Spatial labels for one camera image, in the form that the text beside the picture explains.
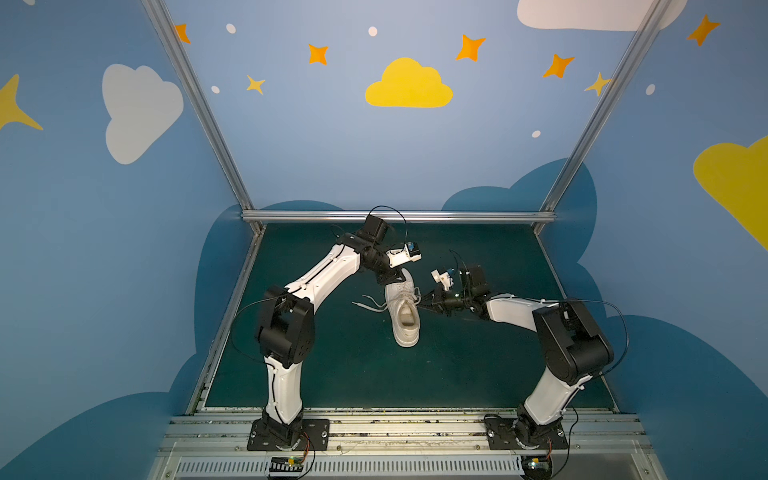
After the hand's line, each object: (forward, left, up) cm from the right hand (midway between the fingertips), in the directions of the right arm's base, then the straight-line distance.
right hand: (417, 301), depth 89 cm
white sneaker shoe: (-2, +4, -3) cm, 5 cm away
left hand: (+8, +6, +5) cm, 12 cm away
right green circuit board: (-39, -31, -13) cm, 51 cm away
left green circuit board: (-42, +32, -11) cm, 54 cm away
